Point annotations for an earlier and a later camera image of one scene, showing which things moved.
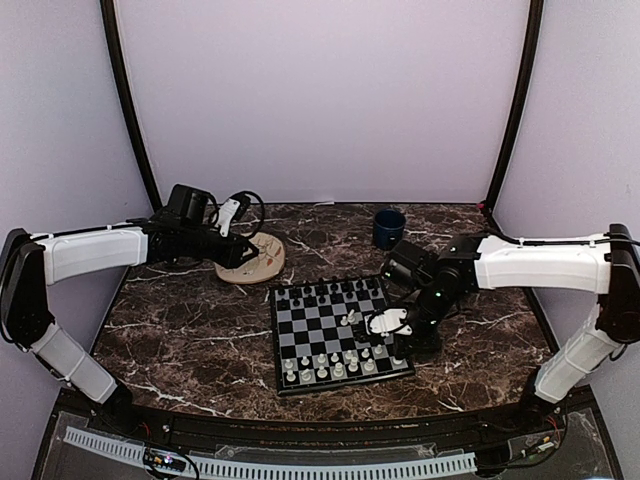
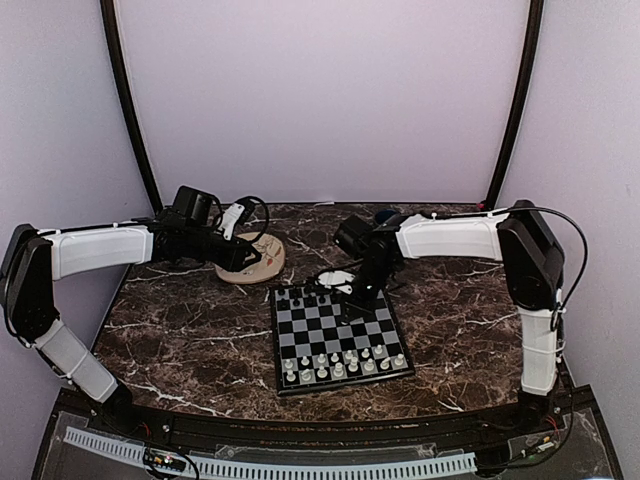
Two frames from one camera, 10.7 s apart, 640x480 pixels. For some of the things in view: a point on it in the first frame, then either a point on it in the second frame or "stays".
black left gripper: x=230 y=257 stays
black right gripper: x=405 y=346 to x=361 y=308
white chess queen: x=338 y=372 stays
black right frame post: x=536 y=17 stays
